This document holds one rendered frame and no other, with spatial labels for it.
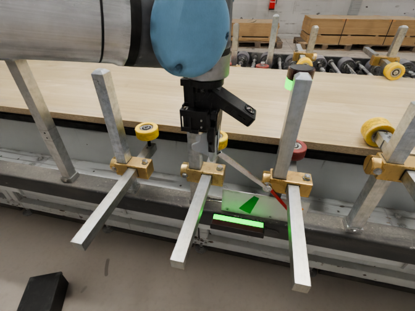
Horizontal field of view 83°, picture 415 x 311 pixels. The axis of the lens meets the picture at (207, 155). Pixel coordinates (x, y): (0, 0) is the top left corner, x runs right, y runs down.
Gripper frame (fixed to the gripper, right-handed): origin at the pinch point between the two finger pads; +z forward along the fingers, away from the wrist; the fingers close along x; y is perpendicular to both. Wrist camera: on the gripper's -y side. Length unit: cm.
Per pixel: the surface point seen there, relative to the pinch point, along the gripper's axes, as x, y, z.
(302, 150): -16.5, -24.0, 5.8
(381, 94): -72, -64, 6
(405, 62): -157, -109, 11
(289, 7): -729, -59, 20
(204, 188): 0.2, 2.8, 11.5
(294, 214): 4.9, -21.2, 10.4
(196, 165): -6.4, 6.7, 9.1
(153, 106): -37, 34, 6
